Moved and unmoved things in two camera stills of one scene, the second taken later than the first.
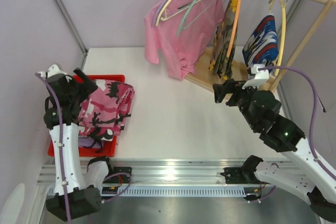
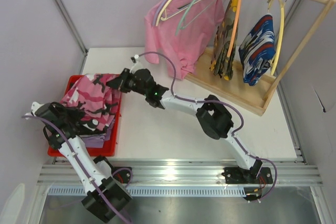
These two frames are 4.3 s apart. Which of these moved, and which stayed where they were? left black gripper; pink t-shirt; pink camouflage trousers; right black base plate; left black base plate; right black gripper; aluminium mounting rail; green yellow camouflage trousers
Moved: right black gripper; pink camouflage trousers; left black gripper
Stayed: right black base plate; green yellow camouflage trousers; aluminium mounting rail; pink t-shirt; left black base plate
